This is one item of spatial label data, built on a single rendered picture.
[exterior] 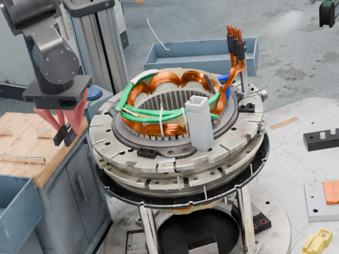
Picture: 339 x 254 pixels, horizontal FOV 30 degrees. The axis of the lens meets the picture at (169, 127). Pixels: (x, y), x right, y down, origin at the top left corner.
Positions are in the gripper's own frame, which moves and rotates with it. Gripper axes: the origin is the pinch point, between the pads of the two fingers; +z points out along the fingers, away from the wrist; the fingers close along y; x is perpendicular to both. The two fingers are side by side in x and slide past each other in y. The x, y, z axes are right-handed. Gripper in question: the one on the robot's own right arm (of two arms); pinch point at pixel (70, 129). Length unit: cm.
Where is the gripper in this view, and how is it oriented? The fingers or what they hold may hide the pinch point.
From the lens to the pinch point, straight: 110.6
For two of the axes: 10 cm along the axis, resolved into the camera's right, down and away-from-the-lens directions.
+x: 2.6, -5.9, 7.6
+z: 1.5, 8.1, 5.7
